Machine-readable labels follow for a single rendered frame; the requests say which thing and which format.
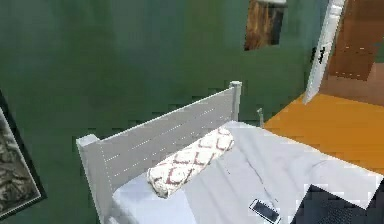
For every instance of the white room door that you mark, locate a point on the white room door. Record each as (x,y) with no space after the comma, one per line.
(322,50)

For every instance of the black blanket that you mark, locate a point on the black blanket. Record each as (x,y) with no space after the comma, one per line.
(333,208)

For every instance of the black framed grey wall picture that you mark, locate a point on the black framed grey wall picture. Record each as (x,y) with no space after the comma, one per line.
(13,173)

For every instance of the black telephone with white rim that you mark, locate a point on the black telephone with white rim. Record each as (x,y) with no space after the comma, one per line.
(265,210)

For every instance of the white bed with slatted headboard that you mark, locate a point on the white bed with slatted headboard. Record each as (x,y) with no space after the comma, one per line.
(253,156)

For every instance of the white pillow with red pattern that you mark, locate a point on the white pillow with red pattern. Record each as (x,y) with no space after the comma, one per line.
(186,160)

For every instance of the brown framed wall picture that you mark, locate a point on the brown framed wall picture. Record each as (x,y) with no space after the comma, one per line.
(265,25)

